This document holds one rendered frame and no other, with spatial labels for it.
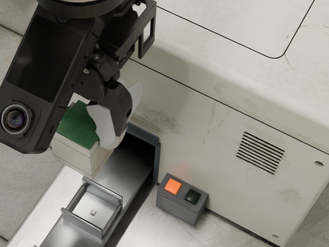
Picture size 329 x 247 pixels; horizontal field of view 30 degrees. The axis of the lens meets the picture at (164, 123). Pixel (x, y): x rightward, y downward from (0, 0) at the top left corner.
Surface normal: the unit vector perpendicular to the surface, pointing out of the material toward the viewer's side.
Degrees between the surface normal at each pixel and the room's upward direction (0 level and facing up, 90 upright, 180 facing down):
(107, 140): 90
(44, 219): 0
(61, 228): 0
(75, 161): 90
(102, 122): 90
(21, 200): 0
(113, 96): 90
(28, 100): 30
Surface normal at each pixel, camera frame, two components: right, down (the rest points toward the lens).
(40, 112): -0.18, -0.05
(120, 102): 0.81, 0.21
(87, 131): 0.05, -0.51
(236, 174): -0.48, 0.74
